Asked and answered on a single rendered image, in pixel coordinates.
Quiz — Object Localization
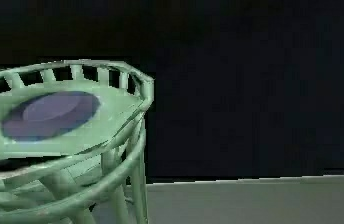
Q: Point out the purple round seat cushion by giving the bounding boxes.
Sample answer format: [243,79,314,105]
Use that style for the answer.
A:
[0,90,102,143]

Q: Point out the green round chair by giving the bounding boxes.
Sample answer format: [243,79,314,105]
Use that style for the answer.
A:
[0,59,155,224]

